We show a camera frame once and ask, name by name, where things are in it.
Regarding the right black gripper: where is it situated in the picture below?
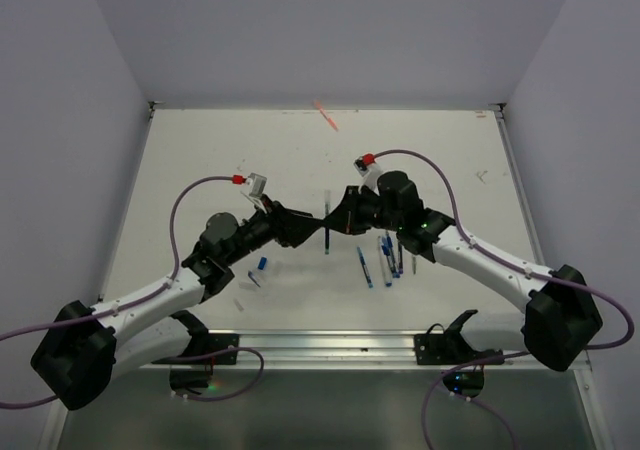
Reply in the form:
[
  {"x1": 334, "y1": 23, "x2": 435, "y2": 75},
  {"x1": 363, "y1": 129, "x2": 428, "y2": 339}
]
[{"x1": 323, "y1": 183, "x2": 402, "y2": 233}]

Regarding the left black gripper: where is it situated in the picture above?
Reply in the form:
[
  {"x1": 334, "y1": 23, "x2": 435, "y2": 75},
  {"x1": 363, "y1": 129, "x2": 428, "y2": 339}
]
[{"x1": 223, "y1": 193, "x2": 323, "y2": 265}]

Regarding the teal dark gel pen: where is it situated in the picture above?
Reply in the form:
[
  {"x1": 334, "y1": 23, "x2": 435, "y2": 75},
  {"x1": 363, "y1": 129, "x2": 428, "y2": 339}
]
[{"x1": 323, "y1": 189, "x2": 332, "y2": 256}]

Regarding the blue clear gel pen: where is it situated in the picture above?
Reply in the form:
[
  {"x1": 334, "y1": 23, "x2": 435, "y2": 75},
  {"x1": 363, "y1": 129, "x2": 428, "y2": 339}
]
[{"x1": 382, "y1": 233, "x2": 400, "y2": 278}]

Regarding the blue cap marker pen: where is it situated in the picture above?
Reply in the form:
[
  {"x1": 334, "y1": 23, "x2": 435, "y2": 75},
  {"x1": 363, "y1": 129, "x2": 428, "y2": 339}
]
[{"x1": 377, "y1": 236, "x2": 393, "y2": 288}]

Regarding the orange gel pen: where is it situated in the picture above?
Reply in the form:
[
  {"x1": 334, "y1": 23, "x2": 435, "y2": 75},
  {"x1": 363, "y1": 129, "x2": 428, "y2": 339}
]
[{"x1": 313, "y1": 100, "x2": 339, "y2": 132}]

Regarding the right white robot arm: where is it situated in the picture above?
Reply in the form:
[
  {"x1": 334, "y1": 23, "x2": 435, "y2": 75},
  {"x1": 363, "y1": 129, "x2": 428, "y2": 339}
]
[{"x1": 324, "y1": 171, "x2": 603, "y2": 371}]

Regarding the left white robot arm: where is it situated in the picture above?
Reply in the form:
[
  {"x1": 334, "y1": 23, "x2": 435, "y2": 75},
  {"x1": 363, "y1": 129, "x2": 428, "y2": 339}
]
[{"x1": 30, "y1": 197, "x2": 324, "y2": 410}]

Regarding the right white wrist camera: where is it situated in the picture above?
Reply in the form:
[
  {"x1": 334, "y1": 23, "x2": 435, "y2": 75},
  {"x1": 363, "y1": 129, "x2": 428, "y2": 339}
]
[{"x1": 354, "y1": 153, "x2": 383, "y2": 191}]

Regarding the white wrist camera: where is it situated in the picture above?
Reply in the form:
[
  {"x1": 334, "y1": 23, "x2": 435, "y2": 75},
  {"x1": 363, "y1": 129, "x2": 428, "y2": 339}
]
[
  {"x1": 241, "y1": 173, "x2": 267, "y2": 209},
  {"x1": 354, "y1": 153, "x2": 383, "y2": 191}
]

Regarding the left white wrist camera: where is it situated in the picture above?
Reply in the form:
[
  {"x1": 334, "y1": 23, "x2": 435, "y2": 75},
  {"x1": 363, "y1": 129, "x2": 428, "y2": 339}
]
[{"x1": 241, "y1": 173, "x2": 267, "y2": 209}]

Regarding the aluminium front rail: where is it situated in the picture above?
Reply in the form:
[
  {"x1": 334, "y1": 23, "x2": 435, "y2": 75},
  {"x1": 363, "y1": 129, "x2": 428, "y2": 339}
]
[{"x1": 62, "y1": 325, "x2": 589, "y2": 371}]

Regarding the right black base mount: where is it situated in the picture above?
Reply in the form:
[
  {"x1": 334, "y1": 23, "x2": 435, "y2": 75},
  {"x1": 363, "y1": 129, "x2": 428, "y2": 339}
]
[{"x1": 413, "y1": 309, "x2": 503, "y2": 399}]

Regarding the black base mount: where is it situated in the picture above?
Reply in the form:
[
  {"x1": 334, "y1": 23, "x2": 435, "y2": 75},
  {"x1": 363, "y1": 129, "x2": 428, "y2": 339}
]
[
  {"x1": 169, "y1": 310, "x2": 240, "y2": 396},
  {"x1": 413, "y1": 309, "x2": 503, "y2": 399}
]

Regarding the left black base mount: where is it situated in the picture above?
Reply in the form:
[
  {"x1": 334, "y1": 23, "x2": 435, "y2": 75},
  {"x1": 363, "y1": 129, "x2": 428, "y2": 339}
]
[{"x1": 169, "y1": 310, "x2": 240, "y2": 396}]

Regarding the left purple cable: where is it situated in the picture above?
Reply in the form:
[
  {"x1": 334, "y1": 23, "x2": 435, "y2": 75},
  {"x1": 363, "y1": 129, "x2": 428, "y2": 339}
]
[{"x1": 0, "y1": 174, "x2": 265, "y2": 410}]

